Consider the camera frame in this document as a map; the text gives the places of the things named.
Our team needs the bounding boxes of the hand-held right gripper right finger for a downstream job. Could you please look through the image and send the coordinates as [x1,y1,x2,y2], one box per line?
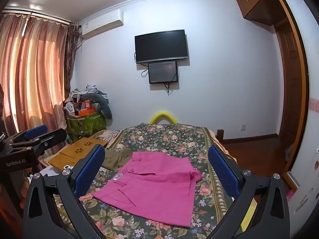
[208,144,291,239]

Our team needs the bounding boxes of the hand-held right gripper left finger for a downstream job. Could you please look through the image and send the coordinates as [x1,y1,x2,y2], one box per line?
[22,144,106,239]

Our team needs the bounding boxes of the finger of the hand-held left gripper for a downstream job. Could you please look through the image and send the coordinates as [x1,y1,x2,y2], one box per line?
[5,124,48,144]
[11,128,68,155]

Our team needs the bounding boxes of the pink pants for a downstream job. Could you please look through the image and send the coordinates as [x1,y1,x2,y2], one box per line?
[92,152,202,228]

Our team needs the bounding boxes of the olive green pants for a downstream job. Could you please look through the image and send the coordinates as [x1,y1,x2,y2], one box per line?
[102,149,133,171]

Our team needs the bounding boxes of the brown cardboard box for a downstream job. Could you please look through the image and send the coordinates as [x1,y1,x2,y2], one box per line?
[48,137,109,172]

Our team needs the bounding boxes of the orange blanket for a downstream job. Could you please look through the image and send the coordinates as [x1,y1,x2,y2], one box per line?
[209,129,238,163]

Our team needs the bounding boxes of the pile of clutter on shelf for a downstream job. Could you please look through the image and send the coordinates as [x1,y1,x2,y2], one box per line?
[66,112,106,141]

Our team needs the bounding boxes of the striped cloth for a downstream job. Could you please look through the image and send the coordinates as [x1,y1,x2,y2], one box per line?
[96,129,121,143]

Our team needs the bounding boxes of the orange box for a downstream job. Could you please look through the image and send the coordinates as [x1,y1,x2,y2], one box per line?
[74,101,96,117]

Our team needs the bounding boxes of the pile of grey clothes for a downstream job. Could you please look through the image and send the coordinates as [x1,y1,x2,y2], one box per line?
[70,83,106,103]

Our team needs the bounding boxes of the floral bedspread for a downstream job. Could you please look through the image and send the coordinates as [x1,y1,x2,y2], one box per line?
[53,123,240,239]

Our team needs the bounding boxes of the grey pillow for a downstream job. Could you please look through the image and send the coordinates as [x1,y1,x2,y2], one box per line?
[80,92,113,125]

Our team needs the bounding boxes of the pink curtain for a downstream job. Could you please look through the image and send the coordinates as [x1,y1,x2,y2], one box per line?
[0,11,73,142]

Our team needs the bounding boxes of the brown patterned curtain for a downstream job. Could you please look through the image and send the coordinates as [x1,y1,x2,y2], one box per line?
[64,21,81,102]

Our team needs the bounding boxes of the yellow pillow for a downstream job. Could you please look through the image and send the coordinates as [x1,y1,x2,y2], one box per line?
[150,110,179,125]

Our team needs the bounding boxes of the wooden door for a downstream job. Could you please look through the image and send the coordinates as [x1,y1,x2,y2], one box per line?
[274,21,304,180]

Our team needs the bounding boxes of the small black monitor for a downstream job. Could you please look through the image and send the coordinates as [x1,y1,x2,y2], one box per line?
[148,61,178,84]

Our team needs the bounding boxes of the white air conditioner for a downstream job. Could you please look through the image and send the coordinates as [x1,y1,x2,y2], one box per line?
[79,9,124,40]

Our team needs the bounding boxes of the wooden overhead cabinet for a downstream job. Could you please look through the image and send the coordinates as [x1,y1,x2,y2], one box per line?
[235,0,283,26]

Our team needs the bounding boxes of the black wall television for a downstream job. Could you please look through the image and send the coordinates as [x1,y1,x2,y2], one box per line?
[135,29,188,64]

